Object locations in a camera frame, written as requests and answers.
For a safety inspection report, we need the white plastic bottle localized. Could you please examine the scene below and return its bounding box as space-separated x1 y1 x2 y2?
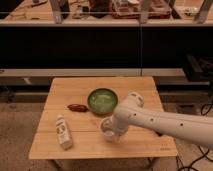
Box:
55 115 72 150

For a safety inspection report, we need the wooden folding table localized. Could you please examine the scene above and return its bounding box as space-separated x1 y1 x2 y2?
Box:
29 77 177 160

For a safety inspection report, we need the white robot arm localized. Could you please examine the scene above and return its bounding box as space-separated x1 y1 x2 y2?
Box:
111 92 213 149

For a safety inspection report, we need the black cable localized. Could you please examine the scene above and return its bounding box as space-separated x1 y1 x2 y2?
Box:
175 103 213 171

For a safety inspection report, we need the long background workbench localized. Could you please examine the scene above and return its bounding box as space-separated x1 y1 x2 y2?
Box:
0 0 213 78

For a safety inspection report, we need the green bowl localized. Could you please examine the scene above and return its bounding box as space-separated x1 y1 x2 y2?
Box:
87 88 118 115

